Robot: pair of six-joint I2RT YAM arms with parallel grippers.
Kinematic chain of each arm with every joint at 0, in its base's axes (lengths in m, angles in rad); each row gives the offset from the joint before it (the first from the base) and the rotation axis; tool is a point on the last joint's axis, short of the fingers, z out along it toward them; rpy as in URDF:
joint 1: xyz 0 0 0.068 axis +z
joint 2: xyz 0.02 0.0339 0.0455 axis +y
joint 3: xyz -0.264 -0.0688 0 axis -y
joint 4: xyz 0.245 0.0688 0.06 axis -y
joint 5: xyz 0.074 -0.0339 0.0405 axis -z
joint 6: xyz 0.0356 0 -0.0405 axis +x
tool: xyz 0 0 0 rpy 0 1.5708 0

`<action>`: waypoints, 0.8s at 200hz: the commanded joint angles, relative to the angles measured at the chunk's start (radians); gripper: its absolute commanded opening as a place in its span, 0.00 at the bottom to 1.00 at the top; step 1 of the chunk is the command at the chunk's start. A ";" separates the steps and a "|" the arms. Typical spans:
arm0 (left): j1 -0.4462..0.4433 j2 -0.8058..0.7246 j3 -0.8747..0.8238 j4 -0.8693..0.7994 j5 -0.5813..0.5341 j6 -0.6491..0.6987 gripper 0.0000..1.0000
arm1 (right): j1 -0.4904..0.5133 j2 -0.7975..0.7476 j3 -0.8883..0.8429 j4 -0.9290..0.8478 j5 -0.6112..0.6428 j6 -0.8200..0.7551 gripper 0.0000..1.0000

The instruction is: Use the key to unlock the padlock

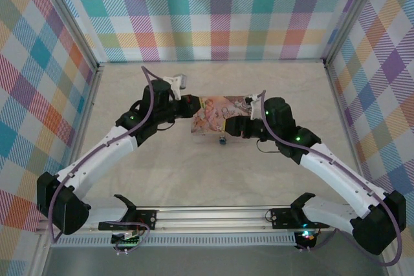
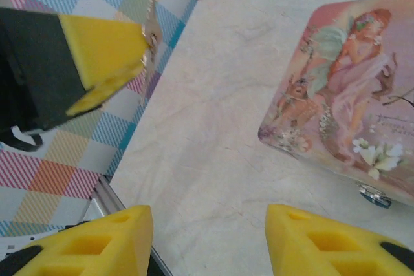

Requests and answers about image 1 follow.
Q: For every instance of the pink illustrated tin box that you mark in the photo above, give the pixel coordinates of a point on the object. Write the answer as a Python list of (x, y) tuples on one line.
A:
[(210, 114)]

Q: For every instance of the small brass blue padlock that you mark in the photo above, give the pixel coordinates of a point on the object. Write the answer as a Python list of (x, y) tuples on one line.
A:
[(222, 141)]

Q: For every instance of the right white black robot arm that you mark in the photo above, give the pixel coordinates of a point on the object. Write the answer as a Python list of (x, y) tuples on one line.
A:
[(333, 166)]

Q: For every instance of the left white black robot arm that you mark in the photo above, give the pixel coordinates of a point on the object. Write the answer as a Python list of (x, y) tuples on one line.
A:
[(97, 156)]

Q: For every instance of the small board with coloured LEDs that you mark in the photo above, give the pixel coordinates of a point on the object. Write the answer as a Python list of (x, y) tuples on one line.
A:
[(307, 235)]

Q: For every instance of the grey metal front panel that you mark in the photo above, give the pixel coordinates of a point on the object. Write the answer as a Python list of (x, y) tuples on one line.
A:
[(210, 263)]

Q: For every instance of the green lit electronics board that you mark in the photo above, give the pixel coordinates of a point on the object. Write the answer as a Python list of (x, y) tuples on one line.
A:
[(127, 240)]

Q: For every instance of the aluminium side frame rail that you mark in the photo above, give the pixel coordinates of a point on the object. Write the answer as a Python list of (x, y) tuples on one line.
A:
[(346, 127), (88, 121)]

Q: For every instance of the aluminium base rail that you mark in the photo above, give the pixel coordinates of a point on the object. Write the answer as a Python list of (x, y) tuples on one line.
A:
[(210, 216)]

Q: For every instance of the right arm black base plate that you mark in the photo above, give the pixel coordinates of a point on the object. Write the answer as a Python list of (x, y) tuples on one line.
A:
[(281, 218)]

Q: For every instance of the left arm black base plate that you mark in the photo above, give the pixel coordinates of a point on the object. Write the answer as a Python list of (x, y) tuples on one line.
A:
[(147, 218)]

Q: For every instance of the aluminium upright frame post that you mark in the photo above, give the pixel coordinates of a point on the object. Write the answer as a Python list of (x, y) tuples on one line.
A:
[(352, 14), (69, 14)]

